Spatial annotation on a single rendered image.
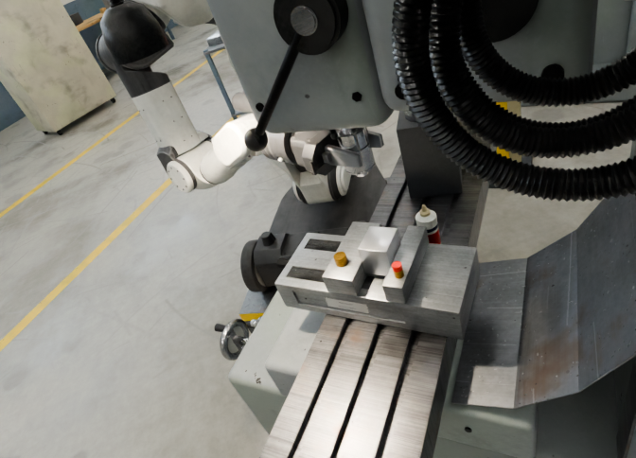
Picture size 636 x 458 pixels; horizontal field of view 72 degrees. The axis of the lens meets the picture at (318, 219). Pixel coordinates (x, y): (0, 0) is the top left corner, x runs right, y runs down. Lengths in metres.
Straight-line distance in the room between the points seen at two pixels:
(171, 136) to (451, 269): 0.64
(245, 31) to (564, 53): 0.32
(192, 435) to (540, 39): 1.87
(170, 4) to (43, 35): 5.78
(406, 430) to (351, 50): 0.52
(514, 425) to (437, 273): 0.26
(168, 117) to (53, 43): 5.79
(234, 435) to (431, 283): 1.34
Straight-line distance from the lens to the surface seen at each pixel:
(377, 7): 0.44
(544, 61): 0.44
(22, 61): 6.60
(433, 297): 0.75
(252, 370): 1.11
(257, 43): 0.53
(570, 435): 0.93
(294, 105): 0.54
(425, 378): 0.75
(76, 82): 6.82
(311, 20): 0.45
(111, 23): 0.62
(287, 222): 1.74
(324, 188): 1.59
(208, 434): 2.00
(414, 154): 1.00
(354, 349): 0.80
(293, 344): 0.95
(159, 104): 1.01
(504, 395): 0.79
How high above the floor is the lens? 1.55
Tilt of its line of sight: 36 degrees down
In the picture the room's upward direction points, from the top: 21 degrees counter-clockwise
